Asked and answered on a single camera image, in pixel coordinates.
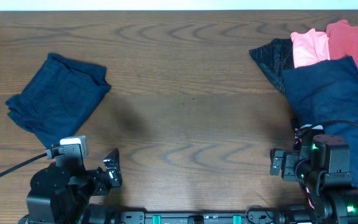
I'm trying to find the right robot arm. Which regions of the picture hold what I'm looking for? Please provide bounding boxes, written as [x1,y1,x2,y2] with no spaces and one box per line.
[270,124,358,224]

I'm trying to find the navy blue shorts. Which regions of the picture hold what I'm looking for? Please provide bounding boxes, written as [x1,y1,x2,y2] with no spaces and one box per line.
[6,53,111,147]

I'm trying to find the navy blue garment in pile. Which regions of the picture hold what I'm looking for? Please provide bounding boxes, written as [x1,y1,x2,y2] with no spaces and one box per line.
[283,56,358,187]

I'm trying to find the pink garment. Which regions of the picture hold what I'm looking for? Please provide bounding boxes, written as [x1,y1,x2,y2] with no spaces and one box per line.
[290,29,331,68]

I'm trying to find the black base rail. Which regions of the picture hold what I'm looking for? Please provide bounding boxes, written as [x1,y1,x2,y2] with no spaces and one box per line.
[117,205,286,224]

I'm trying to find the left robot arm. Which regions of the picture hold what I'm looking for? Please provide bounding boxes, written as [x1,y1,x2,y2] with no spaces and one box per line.
[19,145,122,224]

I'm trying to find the red garment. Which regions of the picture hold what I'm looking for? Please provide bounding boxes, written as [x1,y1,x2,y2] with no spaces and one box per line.
[326,20,358,68]

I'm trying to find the black patterned garment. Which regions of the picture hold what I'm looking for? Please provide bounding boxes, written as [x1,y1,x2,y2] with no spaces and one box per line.
[249,39,295,96]

